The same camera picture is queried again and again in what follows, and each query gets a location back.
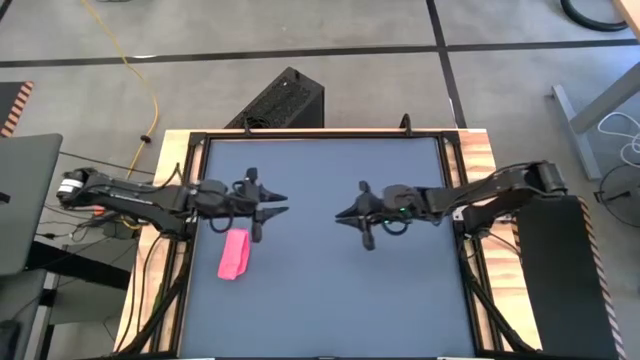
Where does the pink terry towel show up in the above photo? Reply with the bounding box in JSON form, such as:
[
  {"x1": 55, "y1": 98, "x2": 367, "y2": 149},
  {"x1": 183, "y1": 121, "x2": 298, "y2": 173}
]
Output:
[{"x1": 216, "y1": 228, "x2": 252, "y2": 282}]

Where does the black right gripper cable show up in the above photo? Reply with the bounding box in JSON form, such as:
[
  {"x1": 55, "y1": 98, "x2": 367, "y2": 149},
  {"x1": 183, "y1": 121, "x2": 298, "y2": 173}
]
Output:
[{"x1": 381, "y1": 218, "x2": 409, "y2": 237}]

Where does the black computer tower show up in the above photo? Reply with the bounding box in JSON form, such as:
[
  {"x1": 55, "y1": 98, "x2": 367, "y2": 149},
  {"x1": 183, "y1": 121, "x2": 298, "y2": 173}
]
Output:
[{"x1": 224, "y1": 66, "x2": 327, "y2": 130}]

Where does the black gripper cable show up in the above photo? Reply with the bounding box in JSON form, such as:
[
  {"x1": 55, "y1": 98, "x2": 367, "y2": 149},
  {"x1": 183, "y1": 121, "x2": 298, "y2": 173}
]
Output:
[
  {"x1": 208, "y1": 213, "x2": 236, "y2": 235},
  {"x1": 381, "y1": 218, "x2": 409, "y2": 237}
]

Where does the black cable bundle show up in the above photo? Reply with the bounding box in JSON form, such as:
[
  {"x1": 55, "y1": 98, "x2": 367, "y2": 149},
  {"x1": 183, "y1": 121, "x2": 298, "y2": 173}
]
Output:
[
  {"x1": 458, "y1": 238, "x2": 537, "y2": 355},
  {"x1": 118, "y1": 233, "x2": 194, "y2": 355}
]

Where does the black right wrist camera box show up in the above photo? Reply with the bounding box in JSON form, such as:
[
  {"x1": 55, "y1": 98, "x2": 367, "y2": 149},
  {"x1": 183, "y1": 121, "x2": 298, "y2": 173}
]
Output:
[{"x1": 382, "y1": 183, "x2": 417, "y2": 212}]

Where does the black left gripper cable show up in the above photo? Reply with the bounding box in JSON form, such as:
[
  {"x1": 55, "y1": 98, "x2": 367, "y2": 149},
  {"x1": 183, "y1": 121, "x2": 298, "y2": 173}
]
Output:
[{"x1": 208, "y1": 213, "x2": 236, "y2": 235}]

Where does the thin black cable coil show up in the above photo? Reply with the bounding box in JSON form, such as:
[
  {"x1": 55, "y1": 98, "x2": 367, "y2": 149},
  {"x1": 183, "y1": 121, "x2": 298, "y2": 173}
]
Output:
[{"x1": 593, "y1": 164, "x2": 640, "y2": 230}]

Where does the black hose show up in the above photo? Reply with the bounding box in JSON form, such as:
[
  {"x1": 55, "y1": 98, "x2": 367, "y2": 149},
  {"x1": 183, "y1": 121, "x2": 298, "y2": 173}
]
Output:
[{"x1": 559, "y1": 0, "x2": 629, "y2": 33}]

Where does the white cable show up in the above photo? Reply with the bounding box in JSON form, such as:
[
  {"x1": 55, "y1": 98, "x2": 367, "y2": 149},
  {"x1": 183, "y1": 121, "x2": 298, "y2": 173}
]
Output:
[{"x1": 596, "y1": 110, "x2": 640, "y2": 169}]

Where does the yellow cable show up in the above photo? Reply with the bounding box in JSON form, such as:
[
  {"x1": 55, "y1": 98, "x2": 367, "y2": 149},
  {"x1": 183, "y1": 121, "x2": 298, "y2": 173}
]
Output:
[{"x1": 79, "y1": 0, "x2": 161, "y2": 180}]

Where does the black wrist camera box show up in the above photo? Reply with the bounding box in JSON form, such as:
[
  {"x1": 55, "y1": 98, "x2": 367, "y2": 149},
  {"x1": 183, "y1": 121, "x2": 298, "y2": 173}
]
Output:
[
  {"x1": 382, "y1": 183, "x2": 417, "y2": 212},
  {"x1": 198, "y1": 179, "x2": 229, "y2": 202}
]

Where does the grey desk leg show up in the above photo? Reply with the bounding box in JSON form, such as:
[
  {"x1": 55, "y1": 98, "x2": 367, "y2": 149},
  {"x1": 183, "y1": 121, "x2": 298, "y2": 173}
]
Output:
[{"x1": 550, "y1": 62, "x2": 640, "y2": 182}]

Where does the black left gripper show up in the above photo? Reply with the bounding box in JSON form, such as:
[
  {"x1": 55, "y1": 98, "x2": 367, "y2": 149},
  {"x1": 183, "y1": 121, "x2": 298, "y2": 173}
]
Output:
[{"x1": 192, "y1": 167, "x2": 291, "y2": 244}]

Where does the black cabinet with striped edge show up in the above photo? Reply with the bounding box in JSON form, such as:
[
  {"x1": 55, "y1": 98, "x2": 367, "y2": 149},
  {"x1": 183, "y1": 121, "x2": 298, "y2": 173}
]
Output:
[{"x1": 516, "y1": 194, "x2": 627, "y2": 360}]

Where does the wooden desk top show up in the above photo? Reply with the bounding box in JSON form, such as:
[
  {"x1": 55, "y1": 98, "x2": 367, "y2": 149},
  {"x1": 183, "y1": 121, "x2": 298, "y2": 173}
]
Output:
[{"x1": 613, "y1": 0, "x2": 640, "y2": 42}]

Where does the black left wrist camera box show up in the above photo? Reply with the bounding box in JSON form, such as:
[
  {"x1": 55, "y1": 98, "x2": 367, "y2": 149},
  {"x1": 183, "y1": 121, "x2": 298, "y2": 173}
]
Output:
[{"x1": 198, "y1": 179, "x2": 229, "y2": 202}]

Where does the black table frame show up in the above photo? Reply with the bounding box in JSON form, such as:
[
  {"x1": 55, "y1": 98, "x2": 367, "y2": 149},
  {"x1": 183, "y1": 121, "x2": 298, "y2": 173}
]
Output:
[{"x1": 152, "y1": 128, "x2": 539, "y2": 360}]

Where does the grey flat panel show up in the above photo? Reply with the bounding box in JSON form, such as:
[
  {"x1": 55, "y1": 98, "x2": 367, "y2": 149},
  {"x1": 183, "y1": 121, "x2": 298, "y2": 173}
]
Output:
[{"x1": 0, "y1": 132, "x2": 64, "y2": 277}]

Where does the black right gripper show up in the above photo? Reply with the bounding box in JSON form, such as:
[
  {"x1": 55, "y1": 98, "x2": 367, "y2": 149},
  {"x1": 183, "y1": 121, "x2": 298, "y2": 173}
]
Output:
[{"x1": 335, "y1": 180, "x2": 429, "y2": 252}]

